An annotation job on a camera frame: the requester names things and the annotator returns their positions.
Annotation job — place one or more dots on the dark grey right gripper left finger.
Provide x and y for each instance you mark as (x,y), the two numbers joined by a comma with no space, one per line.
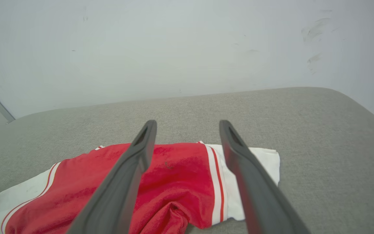
(118,191)

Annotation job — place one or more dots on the red and white shirt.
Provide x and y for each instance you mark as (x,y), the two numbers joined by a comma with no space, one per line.
(180,185)

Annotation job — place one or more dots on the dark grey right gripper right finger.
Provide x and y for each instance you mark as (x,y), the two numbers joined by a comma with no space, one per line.
(258,195)

